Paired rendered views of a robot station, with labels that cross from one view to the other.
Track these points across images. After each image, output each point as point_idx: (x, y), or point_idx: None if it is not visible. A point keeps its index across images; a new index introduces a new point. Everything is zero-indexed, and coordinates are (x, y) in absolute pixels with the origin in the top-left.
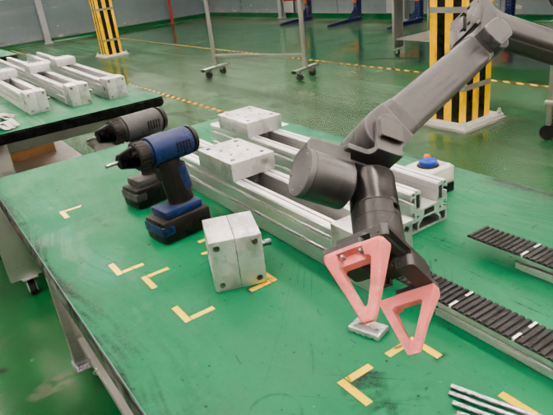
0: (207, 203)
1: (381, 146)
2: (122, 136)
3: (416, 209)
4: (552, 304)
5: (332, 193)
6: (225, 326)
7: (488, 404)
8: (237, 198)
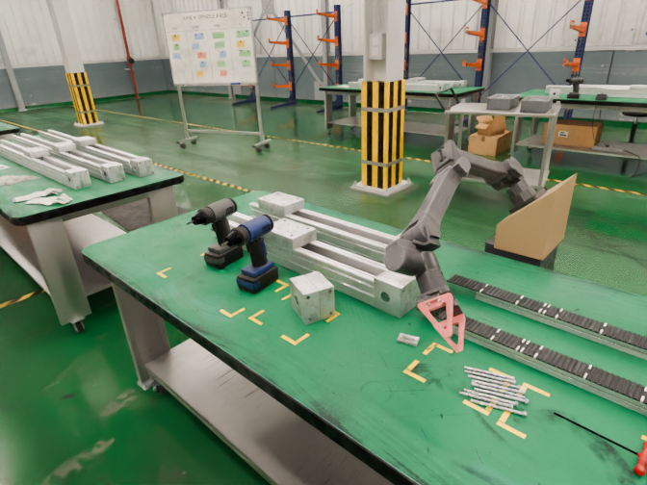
0: None
1: (431, 241)
2: (210, 219)
3: None
4: (501, 318)
5: (412, 268)
6: (322, 345)
7: (486, 374)
8: (295, 260)
